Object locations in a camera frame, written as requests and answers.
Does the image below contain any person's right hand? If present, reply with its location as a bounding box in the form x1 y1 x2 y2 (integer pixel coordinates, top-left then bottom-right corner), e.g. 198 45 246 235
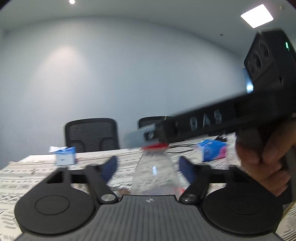
235 120 295 196

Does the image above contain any red bottle cap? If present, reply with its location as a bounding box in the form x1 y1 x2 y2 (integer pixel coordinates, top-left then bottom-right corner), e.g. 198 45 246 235
142 143 169 151

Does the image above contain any clear plastic bottle red label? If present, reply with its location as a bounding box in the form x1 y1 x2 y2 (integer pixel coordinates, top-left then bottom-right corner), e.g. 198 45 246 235
130 150 182 198

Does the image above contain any blue tissue box far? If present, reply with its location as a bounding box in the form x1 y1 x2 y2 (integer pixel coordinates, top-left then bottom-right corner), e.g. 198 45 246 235
49 146 76 166

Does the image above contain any black mesh office chair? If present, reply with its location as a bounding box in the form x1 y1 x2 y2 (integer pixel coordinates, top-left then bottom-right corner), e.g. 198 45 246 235
64 118 120 153
138 116 173 128

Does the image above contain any blue pink tissue pack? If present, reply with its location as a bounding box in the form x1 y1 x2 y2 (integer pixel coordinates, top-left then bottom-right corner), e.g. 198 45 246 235
193 140 227 162

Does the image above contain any black cable loop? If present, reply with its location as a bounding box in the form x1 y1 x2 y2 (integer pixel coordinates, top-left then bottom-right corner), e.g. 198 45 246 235
169 143 200 154

